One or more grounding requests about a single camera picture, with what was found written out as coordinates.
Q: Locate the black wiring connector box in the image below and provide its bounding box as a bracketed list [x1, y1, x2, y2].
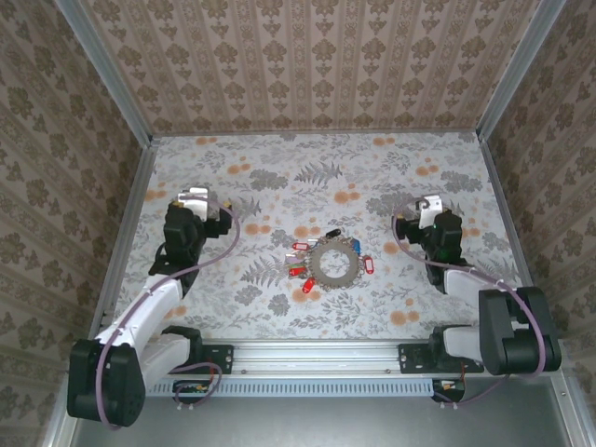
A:
[172, 379, 216, 405]
[430, 377, 467, 404]

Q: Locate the grey steel panel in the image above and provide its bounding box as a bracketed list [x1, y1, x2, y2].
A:
[69, 376, 576, 447]

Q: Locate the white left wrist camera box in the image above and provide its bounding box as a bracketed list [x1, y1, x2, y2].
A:
[179, 185, 211, 220]

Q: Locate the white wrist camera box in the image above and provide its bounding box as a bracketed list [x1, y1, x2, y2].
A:
[179, 185, 211, 220]
[415, 194, 442, 229]

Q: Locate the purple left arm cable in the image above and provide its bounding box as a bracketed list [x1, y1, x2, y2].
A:
[95, 195, 242, 432]

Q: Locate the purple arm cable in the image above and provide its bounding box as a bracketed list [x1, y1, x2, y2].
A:
[95, 195, 242, 432]
[390, 197, 546, 411]

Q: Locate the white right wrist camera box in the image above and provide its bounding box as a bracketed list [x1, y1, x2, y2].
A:
[415, 194, 442, 229]

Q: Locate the aluminium table side rail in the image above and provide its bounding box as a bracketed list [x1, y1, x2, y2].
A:
[477, 132, 551, 339]
[88, 137, 159, 344]

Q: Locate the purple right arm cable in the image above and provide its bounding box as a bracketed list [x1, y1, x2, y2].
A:
[390, 197, 546, 411]

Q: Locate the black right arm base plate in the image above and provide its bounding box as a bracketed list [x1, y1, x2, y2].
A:
[398, 343, 485, 375]

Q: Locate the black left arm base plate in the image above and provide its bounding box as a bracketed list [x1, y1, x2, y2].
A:
[157, 343, 235, 375]

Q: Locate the aluminium frame post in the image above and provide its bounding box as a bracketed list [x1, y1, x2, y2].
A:
[54, 0, 155, 146]
[475, 0, 567, 141]

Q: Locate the long aluminium mounting rail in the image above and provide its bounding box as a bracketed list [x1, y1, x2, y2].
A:
[139, 338, 567, 373]

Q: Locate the grey slotted cable duct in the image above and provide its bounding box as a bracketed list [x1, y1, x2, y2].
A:
[143, 377, 467, 399]

